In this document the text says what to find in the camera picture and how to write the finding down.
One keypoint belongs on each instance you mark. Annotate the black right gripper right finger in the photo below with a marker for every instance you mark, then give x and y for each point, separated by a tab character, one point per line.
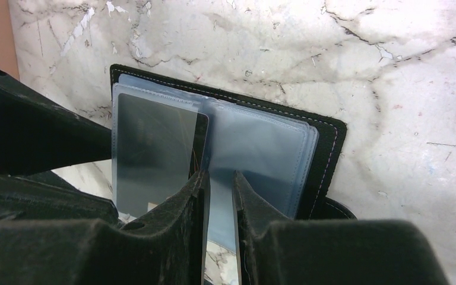
274	249

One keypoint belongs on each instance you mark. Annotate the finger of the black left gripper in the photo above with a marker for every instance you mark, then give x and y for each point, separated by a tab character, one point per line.
23	199
37	134

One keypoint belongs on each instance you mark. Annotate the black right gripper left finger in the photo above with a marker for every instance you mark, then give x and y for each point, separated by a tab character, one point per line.
164	246

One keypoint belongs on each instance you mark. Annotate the black card holder wallet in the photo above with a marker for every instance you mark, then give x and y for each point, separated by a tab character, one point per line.
287	155

